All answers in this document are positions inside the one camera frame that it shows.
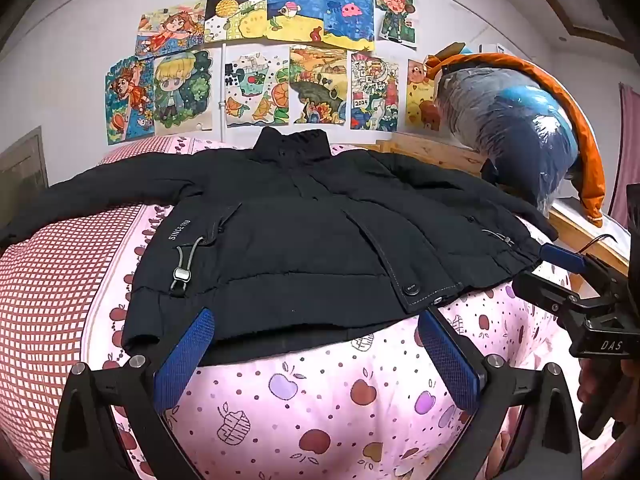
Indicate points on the landscape drawing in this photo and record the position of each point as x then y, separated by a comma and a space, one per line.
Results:
317, 85

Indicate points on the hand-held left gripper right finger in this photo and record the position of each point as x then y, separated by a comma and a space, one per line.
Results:
447, 365

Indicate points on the orange-haired girl blue drawing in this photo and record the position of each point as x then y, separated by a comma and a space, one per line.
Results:
127, 100

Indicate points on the dark blue cloth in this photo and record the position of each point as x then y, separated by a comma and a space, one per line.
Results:
490, 172

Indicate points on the lying orange-haired girl drawing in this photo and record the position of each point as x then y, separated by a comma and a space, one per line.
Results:
170, 30

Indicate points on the turtles and ship drawing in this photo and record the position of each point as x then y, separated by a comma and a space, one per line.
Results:
255, 90

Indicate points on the black padded jacket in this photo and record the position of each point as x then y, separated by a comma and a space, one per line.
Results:
300, 240

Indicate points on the blond child drawing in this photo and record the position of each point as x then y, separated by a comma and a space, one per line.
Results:
180, 92

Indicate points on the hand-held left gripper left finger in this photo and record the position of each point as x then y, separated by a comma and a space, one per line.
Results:
182, 365

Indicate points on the fish drawing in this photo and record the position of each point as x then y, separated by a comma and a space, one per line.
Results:
295, 10

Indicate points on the white wall pipe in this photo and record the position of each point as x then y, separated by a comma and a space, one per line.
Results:
223, 132

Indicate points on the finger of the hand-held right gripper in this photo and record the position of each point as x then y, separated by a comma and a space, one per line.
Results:
542, 292
562, 257

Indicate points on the pineapple drawing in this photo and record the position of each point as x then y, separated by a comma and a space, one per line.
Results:
235, 10

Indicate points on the yellow bear drawing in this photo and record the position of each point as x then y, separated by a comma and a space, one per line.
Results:
420, 100

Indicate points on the city buildings drawing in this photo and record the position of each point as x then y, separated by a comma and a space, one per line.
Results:
374, 92

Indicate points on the pink apple print quilt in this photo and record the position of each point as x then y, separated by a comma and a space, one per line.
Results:
325, 410

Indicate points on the pink jellyfish drawing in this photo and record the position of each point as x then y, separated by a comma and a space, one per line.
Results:
350, 15

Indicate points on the person's right hand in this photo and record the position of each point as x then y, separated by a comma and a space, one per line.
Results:
600, 395

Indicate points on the red-haired boy drawing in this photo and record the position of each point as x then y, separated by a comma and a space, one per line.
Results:
395, 15

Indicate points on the wooden bed headboard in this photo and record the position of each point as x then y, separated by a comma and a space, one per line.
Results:
425, 147

